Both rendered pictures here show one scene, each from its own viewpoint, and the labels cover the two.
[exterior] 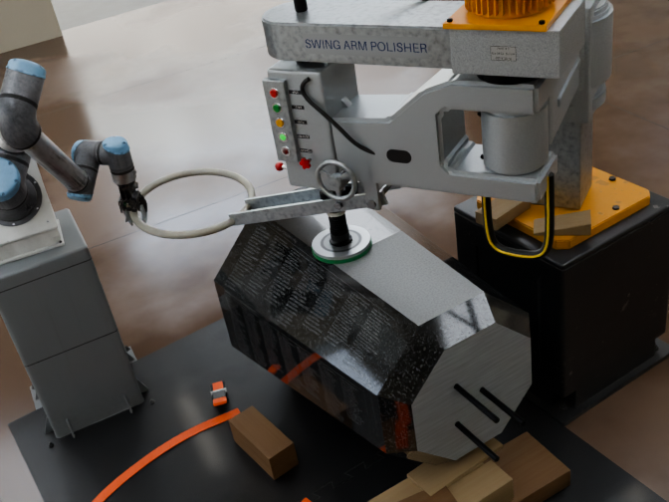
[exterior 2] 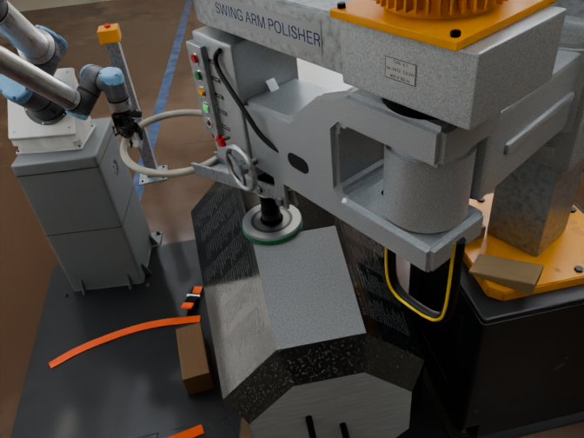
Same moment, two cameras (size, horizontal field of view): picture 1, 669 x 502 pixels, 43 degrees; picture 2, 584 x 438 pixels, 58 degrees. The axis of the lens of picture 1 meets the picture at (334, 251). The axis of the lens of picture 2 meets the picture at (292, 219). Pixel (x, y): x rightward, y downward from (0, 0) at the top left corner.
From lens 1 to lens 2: 1.46 m
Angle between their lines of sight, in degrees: 18
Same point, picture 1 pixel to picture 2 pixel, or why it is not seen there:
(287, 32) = not seen: outside the picture
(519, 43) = (421, 60)
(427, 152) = (322, 169)
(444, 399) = (293, 426)
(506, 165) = (398, 216)
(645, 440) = not seen: outside the picture
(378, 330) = (250, 331)
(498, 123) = (394, 162)
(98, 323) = (104, 217)
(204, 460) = (151, 353)
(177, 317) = not seen: hidden behind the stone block
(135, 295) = (190, 190)
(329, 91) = (243, 69)
